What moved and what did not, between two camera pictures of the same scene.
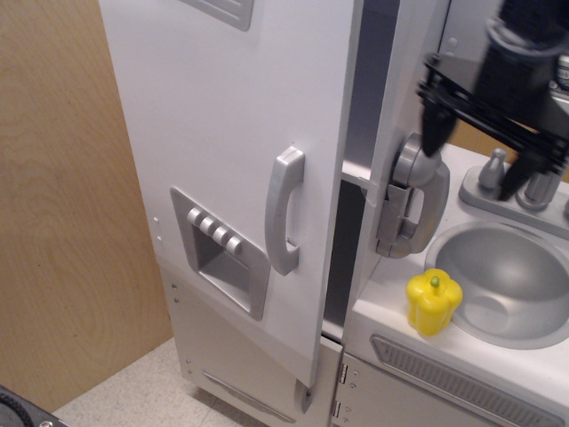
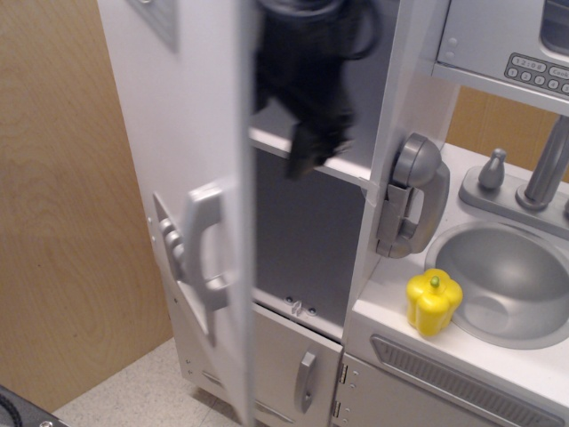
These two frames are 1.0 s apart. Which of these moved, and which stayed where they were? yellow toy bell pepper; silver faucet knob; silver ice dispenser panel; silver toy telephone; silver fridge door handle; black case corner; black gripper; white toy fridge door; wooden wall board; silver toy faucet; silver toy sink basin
Moved: white toy fridge door; silver fridge door handle; black gripper; silver ice dispenser panel
Stayed: wooden wall board; silver toy sink basin; silver toy faucet; silver toy telephone; yellow toy bell pepper; silver faucet knob; black case corner
